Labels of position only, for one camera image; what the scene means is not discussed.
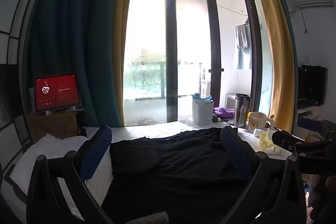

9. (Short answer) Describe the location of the black garment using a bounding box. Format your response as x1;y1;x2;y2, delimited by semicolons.
101;127;263;224

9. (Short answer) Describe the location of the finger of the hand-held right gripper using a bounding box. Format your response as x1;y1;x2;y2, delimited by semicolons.
272;130;306;152

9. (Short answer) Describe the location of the white air conditioner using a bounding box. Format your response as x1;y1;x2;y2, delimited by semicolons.
287;0;334;10

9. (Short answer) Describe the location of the person's right hand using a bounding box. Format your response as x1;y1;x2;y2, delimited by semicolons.
308;175;336;222

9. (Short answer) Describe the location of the grey hanging towel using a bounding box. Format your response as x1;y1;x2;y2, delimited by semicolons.
234;24;248;49

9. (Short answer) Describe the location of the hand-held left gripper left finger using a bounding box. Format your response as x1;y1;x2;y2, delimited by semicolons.
26;125;113;224

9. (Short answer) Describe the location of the grey striped cloth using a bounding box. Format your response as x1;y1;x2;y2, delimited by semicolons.
123;211;170;224

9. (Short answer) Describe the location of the tablet with red screen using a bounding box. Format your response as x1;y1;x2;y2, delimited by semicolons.
34;73;82;113

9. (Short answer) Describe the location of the steel tumbler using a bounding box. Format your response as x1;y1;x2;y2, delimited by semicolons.
234;93;252;128

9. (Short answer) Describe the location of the white folded cloth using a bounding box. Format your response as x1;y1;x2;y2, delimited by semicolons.
0;133;90;216

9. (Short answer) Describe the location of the white cartoon mug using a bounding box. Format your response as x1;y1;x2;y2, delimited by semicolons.
248;112;276;132

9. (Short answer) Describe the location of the yellow curtain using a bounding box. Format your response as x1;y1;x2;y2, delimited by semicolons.
236;0;296;125
112;0;139;127

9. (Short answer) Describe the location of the brown cardboard box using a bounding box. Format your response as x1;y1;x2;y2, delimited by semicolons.
26;110;79;142

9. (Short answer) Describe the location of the sliding glass door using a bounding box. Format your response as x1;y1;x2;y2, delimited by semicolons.
123;0;273;128

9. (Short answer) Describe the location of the purple cloth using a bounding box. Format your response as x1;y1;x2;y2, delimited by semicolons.
213;107;235;121

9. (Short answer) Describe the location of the blue cloth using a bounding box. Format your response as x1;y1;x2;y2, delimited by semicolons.
193;93;214;104

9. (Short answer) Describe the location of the white woven basket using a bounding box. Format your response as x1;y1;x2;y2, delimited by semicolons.
192;101;214;125

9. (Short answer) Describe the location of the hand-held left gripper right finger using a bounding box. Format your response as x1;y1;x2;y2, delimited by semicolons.
220;126;307;224

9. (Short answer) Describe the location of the blue hanging garment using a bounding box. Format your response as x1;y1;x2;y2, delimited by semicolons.
237;25;252;70

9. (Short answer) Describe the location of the blue box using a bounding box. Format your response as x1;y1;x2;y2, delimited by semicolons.
299;117;322;135

